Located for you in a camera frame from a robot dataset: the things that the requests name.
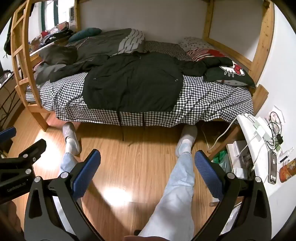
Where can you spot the white side table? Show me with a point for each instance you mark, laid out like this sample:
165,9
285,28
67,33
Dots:
261,160

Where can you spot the white air conditioner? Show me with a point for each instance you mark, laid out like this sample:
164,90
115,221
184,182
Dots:
72,14

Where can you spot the wooden bunk bed frame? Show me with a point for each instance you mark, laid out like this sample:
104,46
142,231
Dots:
261,51

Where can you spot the brown cardboard box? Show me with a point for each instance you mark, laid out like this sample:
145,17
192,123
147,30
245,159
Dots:
62,26

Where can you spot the dark hanging bag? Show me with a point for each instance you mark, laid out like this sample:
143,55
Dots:
8,39

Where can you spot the wooden bed ladder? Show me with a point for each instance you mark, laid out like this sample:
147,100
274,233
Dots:
17,55

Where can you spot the black charger plug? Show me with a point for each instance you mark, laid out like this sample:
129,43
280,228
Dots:
279,139

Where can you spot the black cat print pillow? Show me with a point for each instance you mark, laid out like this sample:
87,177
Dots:
222,78

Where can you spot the person's leg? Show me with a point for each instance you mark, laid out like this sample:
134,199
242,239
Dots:
173,197
67,162

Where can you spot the person's left grey shoe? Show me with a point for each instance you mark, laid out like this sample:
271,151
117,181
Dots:
70,136

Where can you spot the black jacket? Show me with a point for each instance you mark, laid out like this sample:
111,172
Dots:
134,81

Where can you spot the black white checkered bedsheet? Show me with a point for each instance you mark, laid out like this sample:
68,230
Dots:
201,99

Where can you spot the white wall socket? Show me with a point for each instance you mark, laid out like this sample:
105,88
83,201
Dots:
276,109

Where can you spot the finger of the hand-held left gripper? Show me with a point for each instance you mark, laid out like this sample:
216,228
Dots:
7,135
32,150

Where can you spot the person's right leg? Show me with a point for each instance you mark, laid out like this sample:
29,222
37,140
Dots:
173,197

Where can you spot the person's right grey shoe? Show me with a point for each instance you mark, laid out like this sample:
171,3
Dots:
187,139

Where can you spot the person's grey shoe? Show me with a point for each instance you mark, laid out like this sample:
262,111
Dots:
70,136
187,139

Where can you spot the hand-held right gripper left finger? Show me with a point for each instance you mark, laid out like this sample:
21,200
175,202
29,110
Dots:
86,170

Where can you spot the person's left leg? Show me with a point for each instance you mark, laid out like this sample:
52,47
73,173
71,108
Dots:
67,162

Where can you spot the white polka-dot pillow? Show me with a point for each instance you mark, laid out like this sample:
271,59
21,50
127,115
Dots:
194,42

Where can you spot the dark grey pillow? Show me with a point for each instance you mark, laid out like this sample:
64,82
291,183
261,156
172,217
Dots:
57,54

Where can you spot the wooden desk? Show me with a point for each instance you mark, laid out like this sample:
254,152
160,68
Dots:
10,88

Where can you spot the red striped pillow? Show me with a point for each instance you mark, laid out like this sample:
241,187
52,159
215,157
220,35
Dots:
198,54

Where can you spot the grey striped duvet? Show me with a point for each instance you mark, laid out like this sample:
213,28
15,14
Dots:
104,44

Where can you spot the white cardboard box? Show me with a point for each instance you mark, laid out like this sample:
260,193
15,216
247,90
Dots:
235,147

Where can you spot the cluttered background table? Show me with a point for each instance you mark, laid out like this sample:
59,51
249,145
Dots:
48,38

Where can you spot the black smartphone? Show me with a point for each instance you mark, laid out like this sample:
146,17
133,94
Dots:
272,169

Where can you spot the white charger adapter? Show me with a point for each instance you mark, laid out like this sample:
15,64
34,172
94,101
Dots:
259,133

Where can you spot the orange snack packet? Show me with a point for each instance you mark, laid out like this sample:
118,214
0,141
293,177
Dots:
288,172

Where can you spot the teal pillow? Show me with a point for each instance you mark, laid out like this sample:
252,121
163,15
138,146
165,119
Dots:
85,33

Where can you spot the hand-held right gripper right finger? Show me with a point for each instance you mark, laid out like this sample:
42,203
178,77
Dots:
208,172

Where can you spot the white small bottle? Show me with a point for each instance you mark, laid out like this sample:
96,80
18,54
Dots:
288,151

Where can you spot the green plastic bag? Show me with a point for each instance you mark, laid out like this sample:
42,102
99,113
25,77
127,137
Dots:
220,157

